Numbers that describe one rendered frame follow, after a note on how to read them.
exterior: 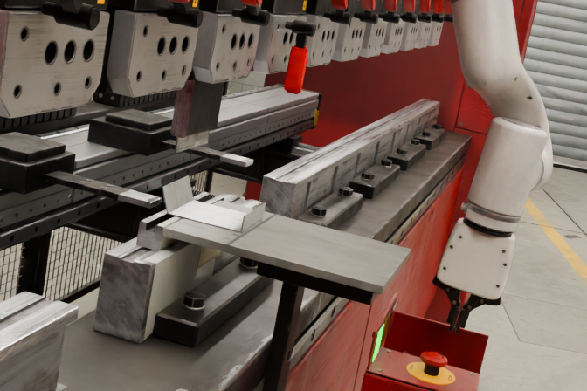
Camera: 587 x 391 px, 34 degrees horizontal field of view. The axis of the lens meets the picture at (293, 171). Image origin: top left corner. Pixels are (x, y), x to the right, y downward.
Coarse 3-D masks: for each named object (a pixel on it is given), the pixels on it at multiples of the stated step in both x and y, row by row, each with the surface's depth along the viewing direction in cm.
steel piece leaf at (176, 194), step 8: (168, 184) 118; (176, 184) 120; (184, 184) 123; (168, 192) 117; (176, 192) 120; (184, 192) 122; (168, 200) 117; (176, 200) 120; (184, 200) 122; (192, 200) 124; (168, 208) 117; (176, 208) 119
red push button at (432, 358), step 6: (426, 354) 139; (432, 354) 140; (438, 354) 140; (426, 360) 138; (432, 360) 138; (438, 360) 138; (444, 360) 139; (426, 366) 140; (432, 366) 138; (438, 366) 138; (444, 366) 139; (426, 372) 140; (432, 372) 139; (438, 372) 140
